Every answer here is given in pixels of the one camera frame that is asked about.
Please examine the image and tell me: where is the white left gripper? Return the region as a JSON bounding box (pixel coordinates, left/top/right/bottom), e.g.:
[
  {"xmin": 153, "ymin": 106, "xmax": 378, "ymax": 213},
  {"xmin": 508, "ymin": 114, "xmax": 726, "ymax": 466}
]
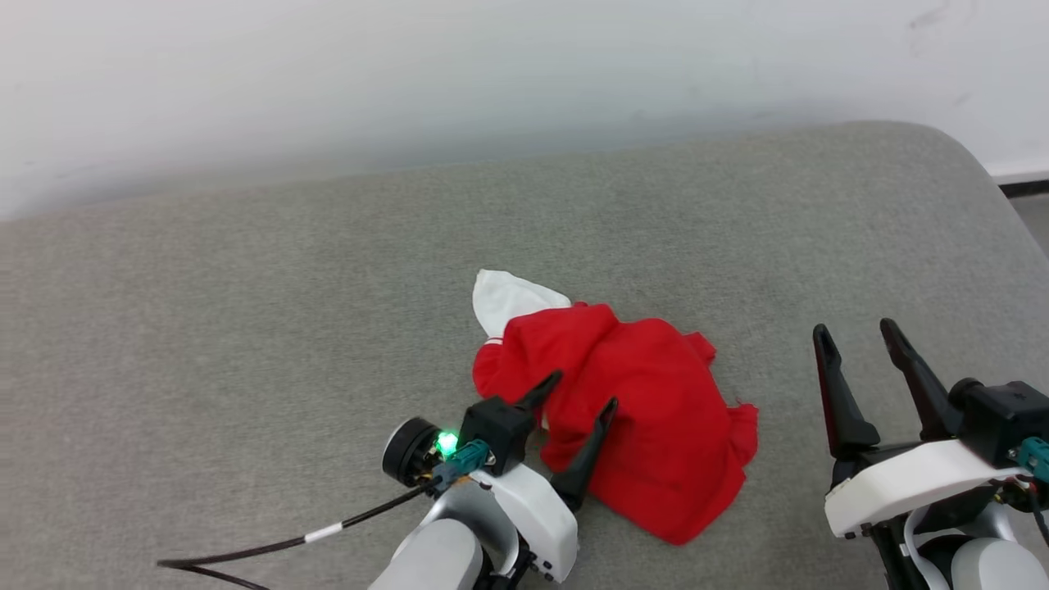
[{"xmin": 490, "ymin": 370, "xmax": 620, "ymax": 584}]

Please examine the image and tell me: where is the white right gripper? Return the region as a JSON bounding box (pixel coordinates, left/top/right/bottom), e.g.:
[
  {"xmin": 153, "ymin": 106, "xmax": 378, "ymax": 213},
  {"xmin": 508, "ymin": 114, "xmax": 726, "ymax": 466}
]
[{"xmin": 813, "ymin": 318, "xmax": 1021, "ymax": 540}]

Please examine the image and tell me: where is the red jersey number 23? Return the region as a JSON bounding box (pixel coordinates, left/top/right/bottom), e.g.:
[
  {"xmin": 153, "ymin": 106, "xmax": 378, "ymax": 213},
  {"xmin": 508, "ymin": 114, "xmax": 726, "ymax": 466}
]
[{"xmin": 471, "ymin": 269, "xmax": 760, "ymax": 547}]

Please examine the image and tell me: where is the black round left gripper motor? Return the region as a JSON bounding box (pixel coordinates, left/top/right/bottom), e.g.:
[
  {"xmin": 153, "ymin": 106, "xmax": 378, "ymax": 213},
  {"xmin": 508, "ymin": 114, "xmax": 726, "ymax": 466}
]
[{"xmin": 382, "ymin": 417, "xmax": 447, "ymax": 486}]

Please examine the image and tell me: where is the grey fabric sofa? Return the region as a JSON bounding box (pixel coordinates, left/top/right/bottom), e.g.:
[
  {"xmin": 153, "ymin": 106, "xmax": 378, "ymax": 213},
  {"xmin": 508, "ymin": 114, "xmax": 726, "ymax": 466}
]
[{"xmin": 0, "ymin": 121, "xmax": 1049, "ymax": 590}]

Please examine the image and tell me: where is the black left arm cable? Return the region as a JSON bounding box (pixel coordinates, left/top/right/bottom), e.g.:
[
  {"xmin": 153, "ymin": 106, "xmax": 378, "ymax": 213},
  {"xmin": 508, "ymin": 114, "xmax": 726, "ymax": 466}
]
[{"xmin": 156, "ymin": 442, "xmax": 493, "ymax": 590}]

